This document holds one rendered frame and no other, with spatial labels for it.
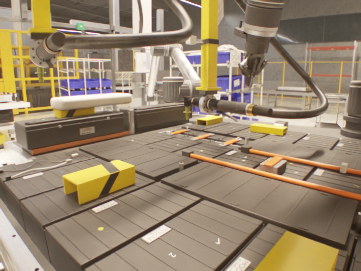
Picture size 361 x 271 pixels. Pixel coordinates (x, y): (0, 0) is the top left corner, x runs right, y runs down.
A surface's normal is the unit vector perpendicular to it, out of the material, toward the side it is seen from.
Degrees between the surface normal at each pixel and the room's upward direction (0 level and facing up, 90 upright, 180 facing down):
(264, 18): 111
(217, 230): 0
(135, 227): 0
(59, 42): 90
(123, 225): 0
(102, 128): 90
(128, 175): 90
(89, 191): 90
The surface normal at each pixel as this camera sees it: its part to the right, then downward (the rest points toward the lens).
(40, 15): 0.56, 0.18
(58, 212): 0.00, -0.97
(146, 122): 0.75, 0.15
